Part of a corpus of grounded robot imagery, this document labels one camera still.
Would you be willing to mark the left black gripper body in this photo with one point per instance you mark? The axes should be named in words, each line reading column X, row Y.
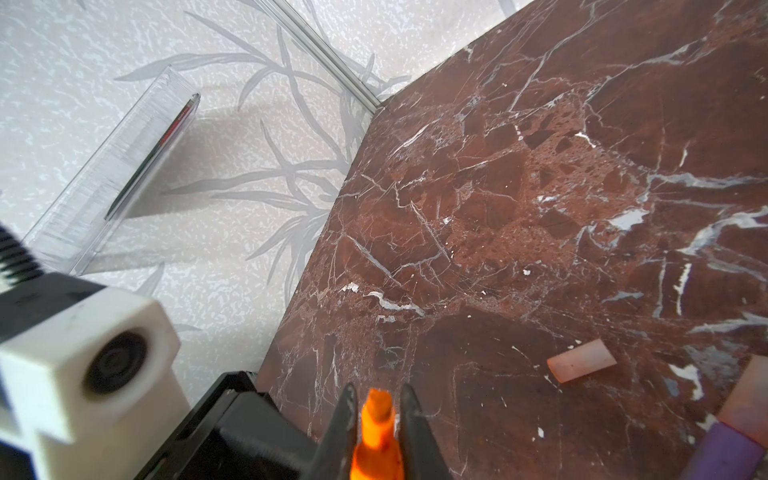
column 234, row 432

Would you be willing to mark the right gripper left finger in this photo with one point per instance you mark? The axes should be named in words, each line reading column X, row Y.
column 333, row 456

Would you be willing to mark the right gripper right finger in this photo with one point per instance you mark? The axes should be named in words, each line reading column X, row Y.
column 421, row 455

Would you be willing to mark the orange pen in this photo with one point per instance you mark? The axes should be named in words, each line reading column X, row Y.
column 378, row 454

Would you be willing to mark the pink pen cap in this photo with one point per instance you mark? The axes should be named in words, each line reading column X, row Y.
column 581, row 361
column 745, row 409

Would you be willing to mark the purple marker pen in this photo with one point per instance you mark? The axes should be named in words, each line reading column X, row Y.
column 724, row 454

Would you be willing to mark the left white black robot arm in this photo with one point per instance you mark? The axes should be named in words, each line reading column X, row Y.
column 15, row 258

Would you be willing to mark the clear plastic wall tray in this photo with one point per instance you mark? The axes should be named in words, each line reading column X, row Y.
column 82, row 218

